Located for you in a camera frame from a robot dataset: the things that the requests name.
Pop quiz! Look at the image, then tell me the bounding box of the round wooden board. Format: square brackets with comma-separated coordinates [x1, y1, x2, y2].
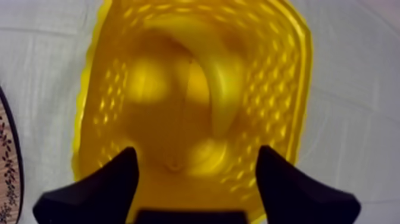
[0, 86, 25, 224]

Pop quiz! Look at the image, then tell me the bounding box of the yellow plastic basket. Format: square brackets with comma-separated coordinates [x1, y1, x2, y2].
[71, 0, 314, 224]

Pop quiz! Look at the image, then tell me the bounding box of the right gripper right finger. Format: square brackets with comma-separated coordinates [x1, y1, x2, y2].
[255, 145, 362, 224]

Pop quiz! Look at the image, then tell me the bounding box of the yellow toy banana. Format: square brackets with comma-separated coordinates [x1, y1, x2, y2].
[144, 14, 245, 139]

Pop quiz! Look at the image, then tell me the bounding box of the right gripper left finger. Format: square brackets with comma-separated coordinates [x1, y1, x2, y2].
[32, 147, 140, 224]

